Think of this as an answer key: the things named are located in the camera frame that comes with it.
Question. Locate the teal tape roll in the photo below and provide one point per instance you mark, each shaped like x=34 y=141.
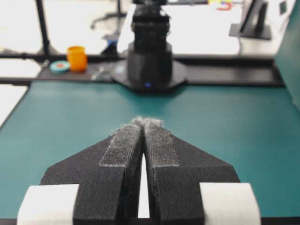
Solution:
x=60 y=66

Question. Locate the black monitor stand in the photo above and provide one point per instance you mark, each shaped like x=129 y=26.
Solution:
x=252 y=23

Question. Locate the black tripod pole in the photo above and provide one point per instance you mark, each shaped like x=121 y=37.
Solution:
x=46 y=49

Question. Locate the orange plastic jar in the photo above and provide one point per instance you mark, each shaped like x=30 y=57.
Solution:
x=77 y=58

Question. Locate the black aluminium frame rail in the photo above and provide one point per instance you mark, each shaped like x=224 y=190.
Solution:
x=111 y=68

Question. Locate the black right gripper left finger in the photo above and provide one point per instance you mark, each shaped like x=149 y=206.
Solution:
x=96 y=186

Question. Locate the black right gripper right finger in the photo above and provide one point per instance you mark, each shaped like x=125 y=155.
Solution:
x=192 y=187

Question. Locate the black office chair base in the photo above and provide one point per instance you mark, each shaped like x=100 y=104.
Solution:
x=118 y=14

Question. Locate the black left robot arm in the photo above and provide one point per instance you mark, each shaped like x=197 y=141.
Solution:
x=149 y=65

